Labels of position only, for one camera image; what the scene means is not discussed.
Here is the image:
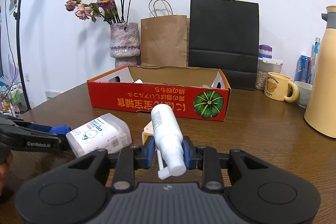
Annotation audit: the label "cream yellow plug adapter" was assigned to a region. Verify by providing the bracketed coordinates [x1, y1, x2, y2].
[141, 121, 154, 144]

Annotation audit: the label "white spray bottle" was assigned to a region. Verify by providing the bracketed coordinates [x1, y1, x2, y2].
[151, 103, 186, 180]

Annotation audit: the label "clear plastic wipes container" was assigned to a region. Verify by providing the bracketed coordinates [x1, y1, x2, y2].
[66, 113, 132, 157]

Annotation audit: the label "white round lid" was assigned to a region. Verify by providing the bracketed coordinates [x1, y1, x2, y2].
[133, 79, 143, 84]

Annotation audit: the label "person's left hand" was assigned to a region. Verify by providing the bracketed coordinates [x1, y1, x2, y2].
[0, 151, 13, 193]

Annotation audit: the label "red cardboard box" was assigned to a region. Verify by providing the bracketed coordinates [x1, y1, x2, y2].
[87, 65, 231, 121]

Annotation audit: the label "yellow bear mug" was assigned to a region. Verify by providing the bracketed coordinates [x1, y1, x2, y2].
[264, 72, 299, 102]

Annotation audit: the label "clear food storage container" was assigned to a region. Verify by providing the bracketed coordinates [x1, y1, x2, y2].
[255, 57, 283, 90]

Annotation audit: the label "purple ceramic vase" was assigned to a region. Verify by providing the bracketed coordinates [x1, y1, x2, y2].
[110, 23, 141, 68]

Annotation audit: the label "grey ceramic cup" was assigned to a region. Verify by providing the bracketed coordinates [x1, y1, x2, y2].
[294, 81, 313, 108]

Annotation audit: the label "cream thermos jug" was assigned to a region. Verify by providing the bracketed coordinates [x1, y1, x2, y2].
[304, 5, 336, 139]

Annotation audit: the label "purple lidded jar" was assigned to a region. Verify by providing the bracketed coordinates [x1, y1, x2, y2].
[258, 44, 272, 59]

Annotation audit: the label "brown paper bag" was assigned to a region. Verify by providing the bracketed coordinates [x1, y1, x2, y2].
[141, 0, 190, 67]

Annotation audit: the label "black paper bag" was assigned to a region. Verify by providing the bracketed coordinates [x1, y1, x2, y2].
[189, 0, 260, 90]

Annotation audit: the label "blue drink can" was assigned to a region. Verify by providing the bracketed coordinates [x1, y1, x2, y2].
[294, 55, 311, 83]

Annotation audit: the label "black light stand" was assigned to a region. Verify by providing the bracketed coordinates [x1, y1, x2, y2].
[4, 0, 35, 110]

